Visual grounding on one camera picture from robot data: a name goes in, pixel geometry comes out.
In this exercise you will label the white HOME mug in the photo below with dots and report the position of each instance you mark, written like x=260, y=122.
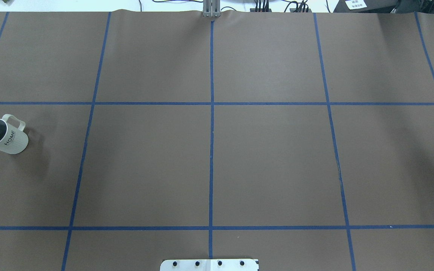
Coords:
x=13, y=139

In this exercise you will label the aluminium frame post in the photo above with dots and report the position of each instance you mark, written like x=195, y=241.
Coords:
x=211, y=8

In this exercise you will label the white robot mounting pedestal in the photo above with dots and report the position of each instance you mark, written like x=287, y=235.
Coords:
x=210, y=265

